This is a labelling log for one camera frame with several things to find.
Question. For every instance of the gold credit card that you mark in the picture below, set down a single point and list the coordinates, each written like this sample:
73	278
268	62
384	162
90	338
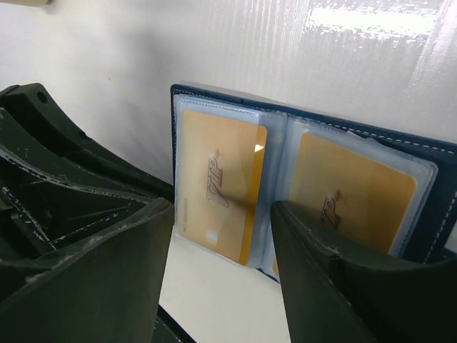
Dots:
219	166
348	192

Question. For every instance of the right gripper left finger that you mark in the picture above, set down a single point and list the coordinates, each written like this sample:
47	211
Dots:
104	288

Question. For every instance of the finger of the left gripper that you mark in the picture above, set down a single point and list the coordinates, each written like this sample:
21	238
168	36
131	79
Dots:
58	185

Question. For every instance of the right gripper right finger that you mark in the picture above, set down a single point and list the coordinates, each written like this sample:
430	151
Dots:
337	290

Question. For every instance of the blue leather card holder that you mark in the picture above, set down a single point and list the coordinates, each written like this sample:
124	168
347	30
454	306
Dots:
428	230

